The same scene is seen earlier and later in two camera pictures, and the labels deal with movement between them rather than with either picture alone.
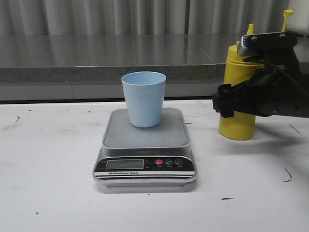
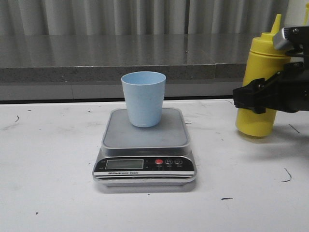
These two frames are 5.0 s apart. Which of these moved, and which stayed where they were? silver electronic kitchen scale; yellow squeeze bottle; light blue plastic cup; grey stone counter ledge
Moved: yellow squeeze bottle
Stayed: silver electronic kitchen scale; grey stone counter ledge; light blue plastic cup
